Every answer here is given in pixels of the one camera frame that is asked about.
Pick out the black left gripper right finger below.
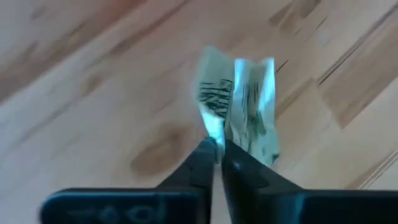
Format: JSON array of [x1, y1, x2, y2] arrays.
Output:
[[220, 139, 398, 224]]

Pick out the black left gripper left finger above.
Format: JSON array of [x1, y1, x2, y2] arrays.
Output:
[[39, 136, 219, 224]]

